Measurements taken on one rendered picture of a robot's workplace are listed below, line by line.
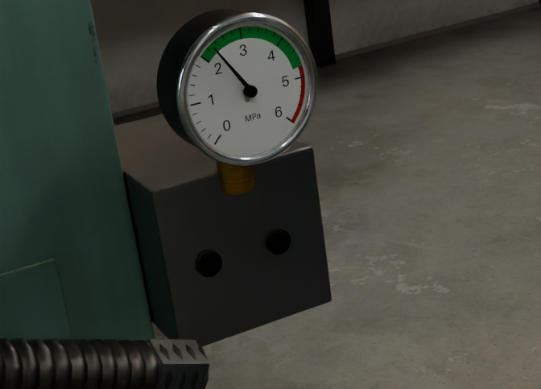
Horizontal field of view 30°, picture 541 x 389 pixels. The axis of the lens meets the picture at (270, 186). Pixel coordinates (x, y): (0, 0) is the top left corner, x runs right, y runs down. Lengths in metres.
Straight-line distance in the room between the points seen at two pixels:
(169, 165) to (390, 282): 1.31
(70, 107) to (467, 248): 1.46
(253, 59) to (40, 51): 0.09
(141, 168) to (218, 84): 0.08
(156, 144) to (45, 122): 0.07
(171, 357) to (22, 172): 0.11
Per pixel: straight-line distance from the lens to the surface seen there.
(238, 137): 0.41
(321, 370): 1.51
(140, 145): 0.50
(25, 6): 0.44
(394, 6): 3.53
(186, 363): 0.39
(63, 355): 0.36
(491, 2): 3.80
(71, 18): 0.45
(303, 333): 1.62
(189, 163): 0.46
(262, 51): 0.41
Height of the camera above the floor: 0.76
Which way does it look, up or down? 19 degrees down
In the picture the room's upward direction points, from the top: 8 degrees counter-clockwise
